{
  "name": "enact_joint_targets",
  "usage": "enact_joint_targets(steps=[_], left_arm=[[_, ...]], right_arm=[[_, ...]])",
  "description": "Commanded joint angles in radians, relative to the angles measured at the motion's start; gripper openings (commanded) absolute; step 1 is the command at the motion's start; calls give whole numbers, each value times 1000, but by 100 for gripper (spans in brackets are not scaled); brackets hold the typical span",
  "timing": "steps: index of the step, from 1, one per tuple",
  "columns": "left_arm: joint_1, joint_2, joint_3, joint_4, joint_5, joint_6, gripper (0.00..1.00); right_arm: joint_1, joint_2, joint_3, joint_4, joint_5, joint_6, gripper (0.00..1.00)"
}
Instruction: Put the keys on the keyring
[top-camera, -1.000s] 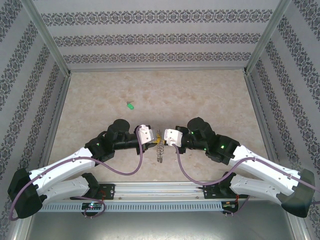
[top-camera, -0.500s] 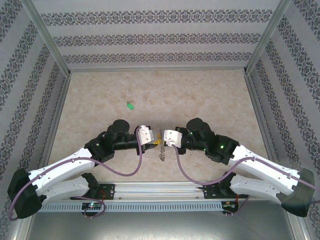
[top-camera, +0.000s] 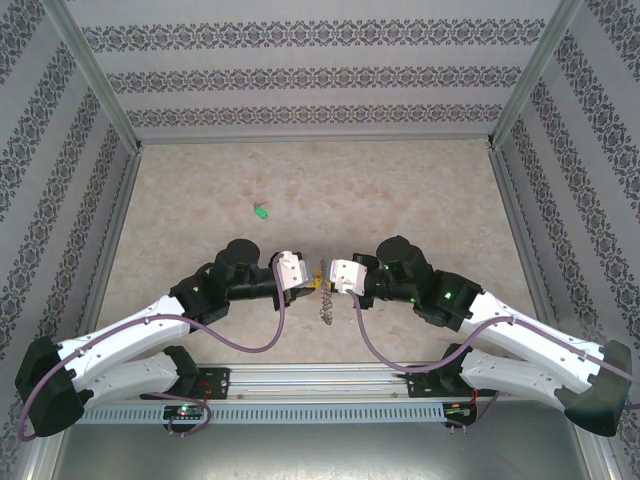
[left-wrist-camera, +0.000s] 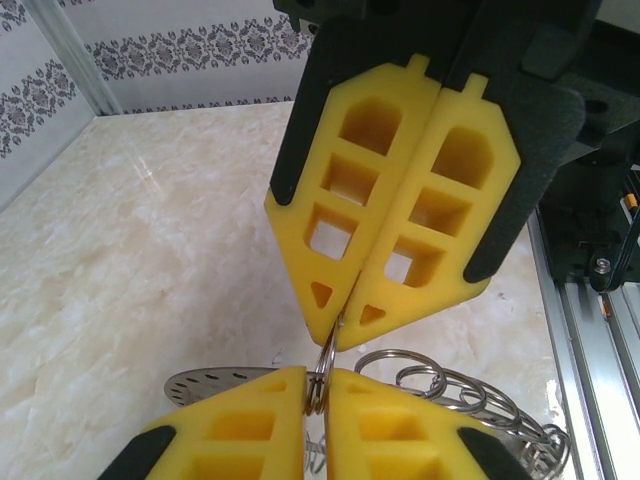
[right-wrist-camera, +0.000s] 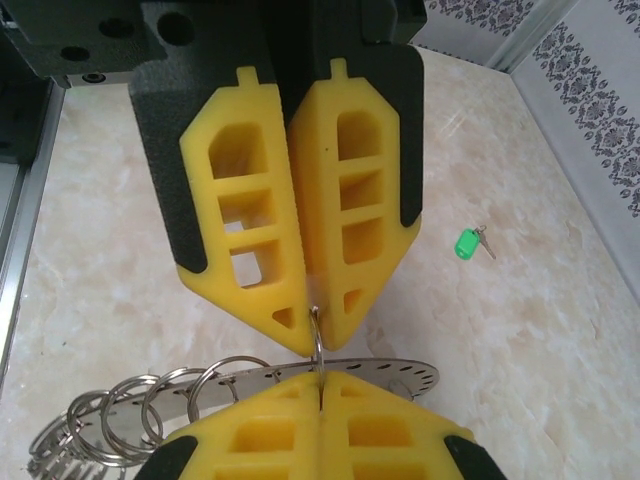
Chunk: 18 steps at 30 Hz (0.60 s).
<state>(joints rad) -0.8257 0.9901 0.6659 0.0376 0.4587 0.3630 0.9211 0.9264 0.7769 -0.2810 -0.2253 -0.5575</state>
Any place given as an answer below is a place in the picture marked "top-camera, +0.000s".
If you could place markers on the metal disc with key rings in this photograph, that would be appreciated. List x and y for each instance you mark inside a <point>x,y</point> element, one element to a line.
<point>326,307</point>

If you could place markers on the green plastic key tag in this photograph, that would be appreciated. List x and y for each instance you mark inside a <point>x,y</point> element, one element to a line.
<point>263,213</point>

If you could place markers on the silver key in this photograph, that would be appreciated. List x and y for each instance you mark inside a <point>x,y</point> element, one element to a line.
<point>260,204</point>

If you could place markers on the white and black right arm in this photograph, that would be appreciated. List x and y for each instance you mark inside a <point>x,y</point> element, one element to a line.
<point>520,377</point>

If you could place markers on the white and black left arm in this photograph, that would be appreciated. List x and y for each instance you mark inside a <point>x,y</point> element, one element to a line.
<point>130,375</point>

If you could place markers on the steel base sheet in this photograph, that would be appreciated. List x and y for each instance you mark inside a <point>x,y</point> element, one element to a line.
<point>320,455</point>

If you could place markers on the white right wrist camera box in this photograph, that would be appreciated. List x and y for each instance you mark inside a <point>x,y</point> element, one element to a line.
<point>349,275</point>

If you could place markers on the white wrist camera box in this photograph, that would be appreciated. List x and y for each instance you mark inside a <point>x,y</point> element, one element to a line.
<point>291,270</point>
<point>349,275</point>

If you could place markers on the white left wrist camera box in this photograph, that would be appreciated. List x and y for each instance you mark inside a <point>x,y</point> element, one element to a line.
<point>291,270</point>

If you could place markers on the aluminium mounting rail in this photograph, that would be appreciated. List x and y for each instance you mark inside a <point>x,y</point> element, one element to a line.
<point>320,380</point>

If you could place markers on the aluminium right floor rail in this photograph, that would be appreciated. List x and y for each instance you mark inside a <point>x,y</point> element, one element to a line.
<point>520,225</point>

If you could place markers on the aluminium floor rail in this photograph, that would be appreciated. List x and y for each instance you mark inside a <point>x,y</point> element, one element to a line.
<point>117,225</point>
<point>520,225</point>
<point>315,138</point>

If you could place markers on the aluminium rear floor rail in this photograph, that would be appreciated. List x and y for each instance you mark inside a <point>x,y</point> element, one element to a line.
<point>315,138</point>

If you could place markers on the aluminium left floor rail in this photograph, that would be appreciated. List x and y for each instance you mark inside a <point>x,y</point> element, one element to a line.
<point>117,225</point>

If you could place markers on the aluminium right corner post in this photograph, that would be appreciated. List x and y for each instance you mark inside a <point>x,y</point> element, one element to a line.
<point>535,75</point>

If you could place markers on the aluminium corner post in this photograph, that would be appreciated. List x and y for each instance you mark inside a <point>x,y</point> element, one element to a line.
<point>95,80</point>
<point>535,75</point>

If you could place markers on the aluminium left corner post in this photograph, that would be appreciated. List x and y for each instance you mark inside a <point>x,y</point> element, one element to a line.
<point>95,80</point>

